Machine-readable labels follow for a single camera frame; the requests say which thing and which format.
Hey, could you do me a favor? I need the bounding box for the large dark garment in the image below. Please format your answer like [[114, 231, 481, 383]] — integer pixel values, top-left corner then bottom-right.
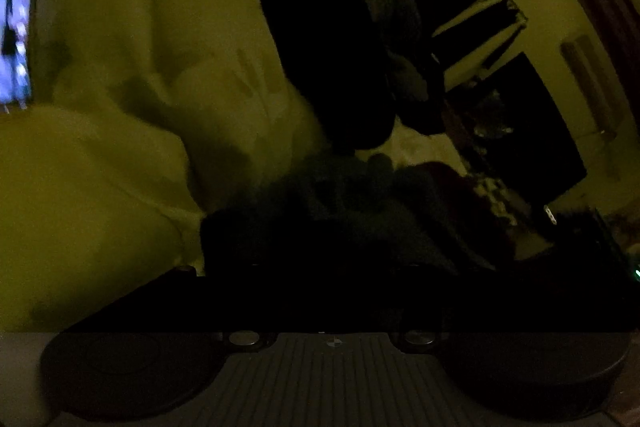
[[201, 0, 515, 333]]

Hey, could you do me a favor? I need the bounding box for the checkered folded cloth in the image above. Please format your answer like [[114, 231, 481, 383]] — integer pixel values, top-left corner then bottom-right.
[[470, 176, 525, 228]]

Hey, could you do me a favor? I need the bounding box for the white floral duvet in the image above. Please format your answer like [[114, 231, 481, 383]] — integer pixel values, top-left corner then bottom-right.
[[0, 0, 471, 333]]

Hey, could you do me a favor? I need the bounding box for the dark wall television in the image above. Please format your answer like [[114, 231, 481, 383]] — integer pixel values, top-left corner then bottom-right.
[[447, 53, 587, 206]]

